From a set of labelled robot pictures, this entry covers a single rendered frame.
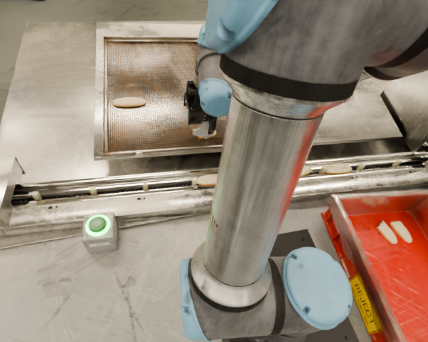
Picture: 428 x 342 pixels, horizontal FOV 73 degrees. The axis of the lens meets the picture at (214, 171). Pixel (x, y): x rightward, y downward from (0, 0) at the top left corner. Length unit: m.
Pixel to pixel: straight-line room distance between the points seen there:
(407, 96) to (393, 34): 1.02
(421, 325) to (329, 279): 0.47
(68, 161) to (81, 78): 0.43
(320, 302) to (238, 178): 0.26
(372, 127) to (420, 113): 0.15
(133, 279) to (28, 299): 0.23
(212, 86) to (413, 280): 0.73
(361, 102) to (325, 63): 1.04
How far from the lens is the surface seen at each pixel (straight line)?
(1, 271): 0.87
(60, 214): 0.84
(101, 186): 0.87
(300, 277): 0.47
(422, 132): 1.22
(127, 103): 0.98
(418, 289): 0.97
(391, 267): 0.96
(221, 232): 0.33
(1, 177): 0.89
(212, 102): 0.57
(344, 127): 1.13
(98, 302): 0.77
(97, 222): 0.75
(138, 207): 0.80
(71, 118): 1.13
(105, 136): 0.92
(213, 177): 0.86
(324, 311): 0.47
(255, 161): 0.26
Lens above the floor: 1.54
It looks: 51 degrees down
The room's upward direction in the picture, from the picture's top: 10 degrees clockwise
